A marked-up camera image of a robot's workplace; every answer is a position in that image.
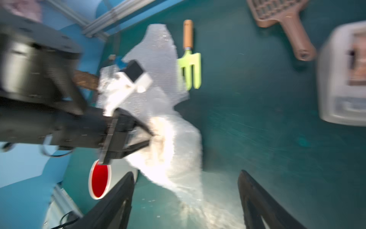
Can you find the aluminium front rail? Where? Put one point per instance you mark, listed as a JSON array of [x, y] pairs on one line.
[[62, 209]]

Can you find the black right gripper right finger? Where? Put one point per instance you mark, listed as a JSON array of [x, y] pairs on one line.
[[260, 208]]

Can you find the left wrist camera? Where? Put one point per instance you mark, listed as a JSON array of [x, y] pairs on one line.
[[133, 78]]

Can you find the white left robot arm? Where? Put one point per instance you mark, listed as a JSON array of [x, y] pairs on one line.
[[39, 96]]

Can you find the green fork wooden handle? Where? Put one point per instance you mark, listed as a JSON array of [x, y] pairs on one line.
[[190, 63]]

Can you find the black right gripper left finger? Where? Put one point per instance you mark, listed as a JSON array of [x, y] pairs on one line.
[[112, 211]]

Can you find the brown slotted scoop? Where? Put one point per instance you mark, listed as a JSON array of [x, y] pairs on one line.
[[285, 13]]

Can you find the white tape dispenser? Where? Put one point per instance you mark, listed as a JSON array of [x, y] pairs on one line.
[[341, 76]]

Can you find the white mug red interior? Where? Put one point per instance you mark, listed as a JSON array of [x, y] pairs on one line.
[[102, 178]]

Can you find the back aluminium frame bar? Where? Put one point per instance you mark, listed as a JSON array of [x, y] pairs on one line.
[[95, 28]]

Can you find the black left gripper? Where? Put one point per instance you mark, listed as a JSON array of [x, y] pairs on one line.
[[120, 131]]

